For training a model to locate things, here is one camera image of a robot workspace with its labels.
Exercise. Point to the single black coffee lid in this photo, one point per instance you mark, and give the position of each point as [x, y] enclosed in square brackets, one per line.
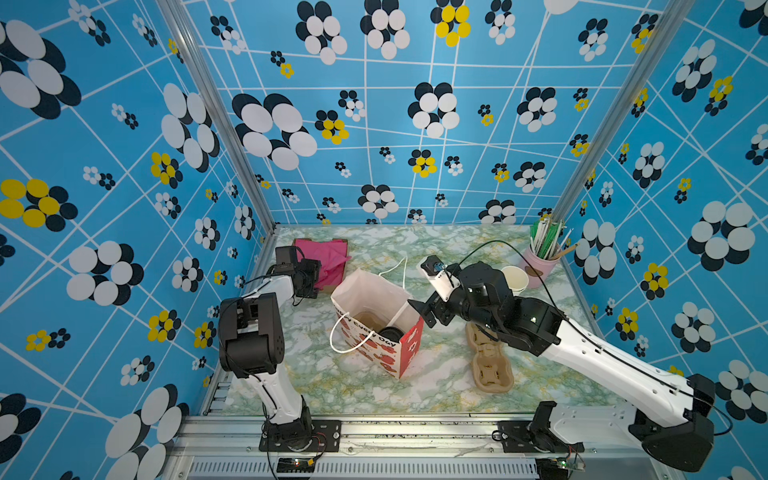
[391, 333]

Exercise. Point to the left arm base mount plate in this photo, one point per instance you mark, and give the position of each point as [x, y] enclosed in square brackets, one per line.
[298, 437]

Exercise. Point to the pink napkin stack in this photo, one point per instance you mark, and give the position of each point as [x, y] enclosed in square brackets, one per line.
[333, 256]

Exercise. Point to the single brown pulp carrier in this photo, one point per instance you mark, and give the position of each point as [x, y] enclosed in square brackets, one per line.
[371, 320]

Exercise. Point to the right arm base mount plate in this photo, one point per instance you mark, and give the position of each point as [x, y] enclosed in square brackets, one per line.
[515, 436]

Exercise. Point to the aluminium front rail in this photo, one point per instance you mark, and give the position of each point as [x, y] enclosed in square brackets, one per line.
[451, 446]

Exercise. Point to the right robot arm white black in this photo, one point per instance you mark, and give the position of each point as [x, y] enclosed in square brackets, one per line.
[664, 414]

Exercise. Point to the left aluminium corner post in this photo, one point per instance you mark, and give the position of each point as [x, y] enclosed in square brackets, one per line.
[180, 29]

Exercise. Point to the brown pulp cup carrier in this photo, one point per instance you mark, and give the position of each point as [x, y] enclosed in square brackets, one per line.
[491, 369]

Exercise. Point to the aluminium corner post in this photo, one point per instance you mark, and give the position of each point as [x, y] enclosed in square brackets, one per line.
[180, 29]
[670, 22]

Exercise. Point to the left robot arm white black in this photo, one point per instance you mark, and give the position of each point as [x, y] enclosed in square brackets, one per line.
[252, 346]

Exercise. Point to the pink straw holder cup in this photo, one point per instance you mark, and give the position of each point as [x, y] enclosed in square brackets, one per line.
[536, 268]

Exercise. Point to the white paper cup stack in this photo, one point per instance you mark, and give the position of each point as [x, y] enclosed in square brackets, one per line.
[517, 279]

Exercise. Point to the red white paper gift bag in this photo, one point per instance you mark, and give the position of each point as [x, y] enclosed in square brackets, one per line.
[363, 290]

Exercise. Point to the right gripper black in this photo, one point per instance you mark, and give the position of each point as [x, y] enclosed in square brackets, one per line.
[438, 306]

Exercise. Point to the right aluminium corner post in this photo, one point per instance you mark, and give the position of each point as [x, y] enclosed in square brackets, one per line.
[670, 22]

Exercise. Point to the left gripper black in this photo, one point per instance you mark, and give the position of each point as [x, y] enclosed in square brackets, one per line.
[307, 267]

